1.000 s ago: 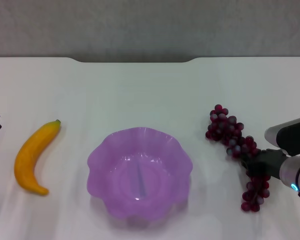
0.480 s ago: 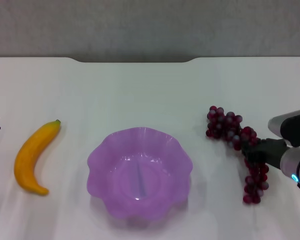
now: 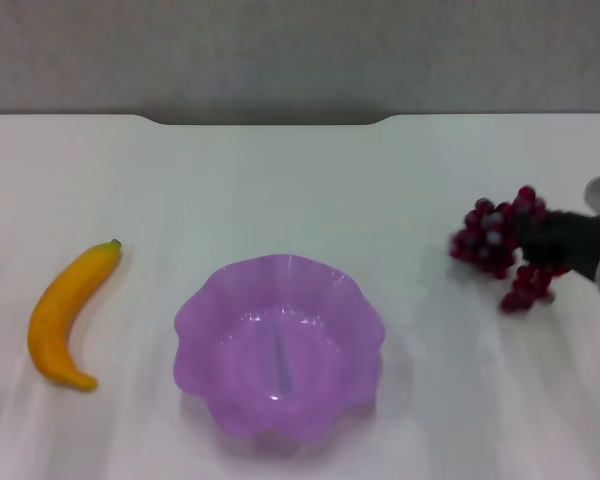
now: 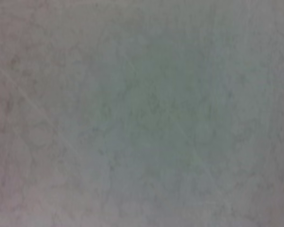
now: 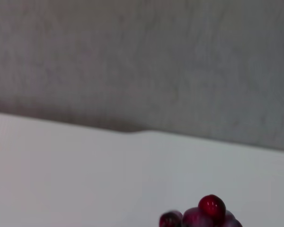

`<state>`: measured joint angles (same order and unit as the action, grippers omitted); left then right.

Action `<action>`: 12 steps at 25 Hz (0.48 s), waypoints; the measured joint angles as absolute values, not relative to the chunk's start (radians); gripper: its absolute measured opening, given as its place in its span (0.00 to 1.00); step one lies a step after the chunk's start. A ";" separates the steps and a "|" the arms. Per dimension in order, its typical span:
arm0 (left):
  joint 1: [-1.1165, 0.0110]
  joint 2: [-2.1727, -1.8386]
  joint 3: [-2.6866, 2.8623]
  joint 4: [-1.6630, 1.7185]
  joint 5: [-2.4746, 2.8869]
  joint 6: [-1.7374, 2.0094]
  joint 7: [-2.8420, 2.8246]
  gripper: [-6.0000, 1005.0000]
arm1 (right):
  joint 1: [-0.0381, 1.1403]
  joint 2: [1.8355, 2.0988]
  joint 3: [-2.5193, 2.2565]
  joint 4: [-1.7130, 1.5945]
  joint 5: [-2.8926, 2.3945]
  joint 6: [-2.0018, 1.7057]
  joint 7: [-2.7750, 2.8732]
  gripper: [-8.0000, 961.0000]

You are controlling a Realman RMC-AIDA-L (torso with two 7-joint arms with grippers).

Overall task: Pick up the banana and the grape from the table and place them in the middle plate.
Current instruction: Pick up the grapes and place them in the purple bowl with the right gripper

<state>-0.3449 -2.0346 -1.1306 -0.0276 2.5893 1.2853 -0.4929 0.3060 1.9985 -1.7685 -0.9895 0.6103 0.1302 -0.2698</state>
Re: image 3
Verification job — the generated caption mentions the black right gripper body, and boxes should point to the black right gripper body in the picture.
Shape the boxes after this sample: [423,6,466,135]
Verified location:
[549,209,600,282]

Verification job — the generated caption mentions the purple wavy plastic bowl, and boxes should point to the purple wavy plastic bowl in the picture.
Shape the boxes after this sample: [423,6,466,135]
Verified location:
[172,253,386,445]

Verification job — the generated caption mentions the grey partition panel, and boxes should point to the grey partition panel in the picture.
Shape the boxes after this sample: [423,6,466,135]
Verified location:
[0,0,600,126]

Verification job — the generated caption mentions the red grape bunch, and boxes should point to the red grape bunch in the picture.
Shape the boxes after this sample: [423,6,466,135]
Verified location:
[449,185,571,314]

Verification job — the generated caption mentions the yellow banana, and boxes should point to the yellow banana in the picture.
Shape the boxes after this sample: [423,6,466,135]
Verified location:
[27,238,123,393]

